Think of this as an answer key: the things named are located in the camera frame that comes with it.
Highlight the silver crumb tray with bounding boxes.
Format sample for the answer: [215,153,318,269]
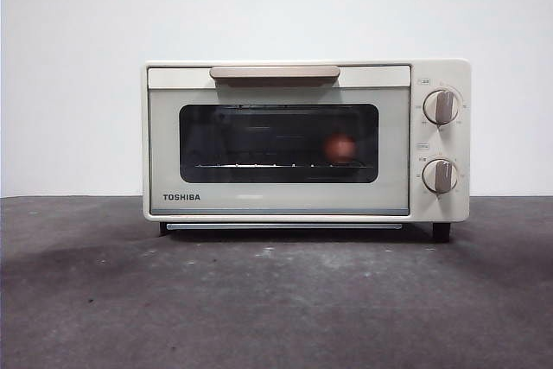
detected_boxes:
[166,222,404,232]

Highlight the metal wire oven rack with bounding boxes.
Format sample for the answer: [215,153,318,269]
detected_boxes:
[194,162,365,170]

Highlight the brown egg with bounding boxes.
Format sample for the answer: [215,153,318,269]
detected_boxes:
[323,131,358,162]

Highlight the cream white toaster oven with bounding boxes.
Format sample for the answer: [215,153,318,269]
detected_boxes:
[140,57,472,243]

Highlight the small beige oven knob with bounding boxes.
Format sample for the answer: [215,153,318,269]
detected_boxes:
[422,158,459,194]

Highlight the oven door with beige handle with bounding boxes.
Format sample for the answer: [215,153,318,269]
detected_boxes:
[147,65,411,217]

